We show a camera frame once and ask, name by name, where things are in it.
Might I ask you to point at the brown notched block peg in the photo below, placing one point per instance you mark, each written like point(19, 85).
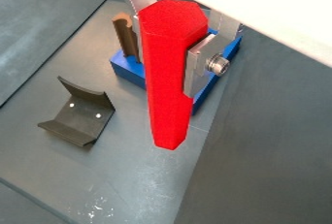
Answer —
point(126, 35)

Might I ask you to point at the red hexagon peg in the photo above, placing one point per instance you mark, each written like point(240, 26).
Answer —
point(173, 25)

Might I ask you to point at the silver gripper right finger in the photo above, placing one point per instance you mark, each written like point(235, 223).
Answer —
point(205, 55)

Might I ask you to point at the dark grey curved bracket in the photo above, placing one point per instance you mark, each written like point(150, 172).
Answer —
point(83, 116)

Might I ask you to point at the blue foam shape board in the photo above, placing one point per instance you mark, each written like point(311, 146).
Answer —
point(132, 71)

